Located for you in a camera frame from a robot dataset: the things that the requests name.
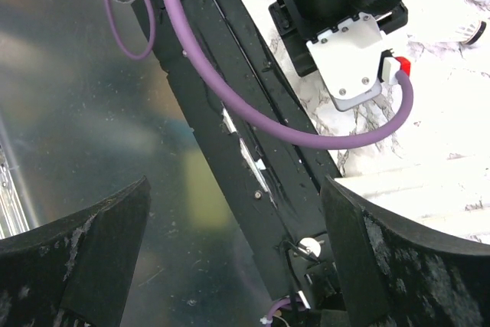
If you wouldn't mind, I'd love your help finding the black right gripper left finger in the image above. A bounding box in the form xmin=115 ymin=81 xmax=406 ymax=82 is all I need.
xmin=1 ymin=177 xmax=151 ymax=326

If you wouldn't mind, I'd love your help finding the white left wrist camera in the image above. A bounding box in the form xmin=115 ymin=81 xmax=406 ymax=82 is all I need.
xmin=306 ymin=13 xmax=411 ymax=112

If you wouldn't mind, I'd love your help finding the aluminium frame rail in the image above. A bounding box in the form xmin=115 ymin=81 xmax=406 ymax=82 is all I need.
xmin=0 ymin=149 xmax=30 ymax=240

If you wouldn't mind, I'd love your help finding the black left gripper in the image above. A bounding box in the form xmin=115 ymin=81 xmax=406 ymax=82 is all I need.
xmin=269 ymin=0 xmax=408 ymax=77

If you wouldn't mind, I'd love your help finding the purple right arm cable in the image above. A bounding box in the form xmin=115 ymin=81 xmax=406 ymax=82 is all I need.
xmin=260 ymin=298 xmax=307 ymax=326

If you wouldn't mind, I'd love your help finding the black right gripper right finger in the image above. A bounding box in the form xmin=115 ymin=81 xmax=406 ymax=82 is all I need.
xmin=320 ymin=177 xmax=489 ymax=326

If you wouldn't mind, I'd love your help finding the white shuttlecock tube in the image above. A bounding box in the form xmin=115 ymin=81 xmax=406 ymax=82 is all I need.
xmin=336 ymin=156 xmax=489 ymax=244

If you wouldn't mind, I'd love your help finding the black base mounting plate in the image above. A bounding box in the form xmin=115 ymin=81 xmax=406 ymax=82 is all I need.
xmin=151 ymin=0 xmax=343 ymax=326

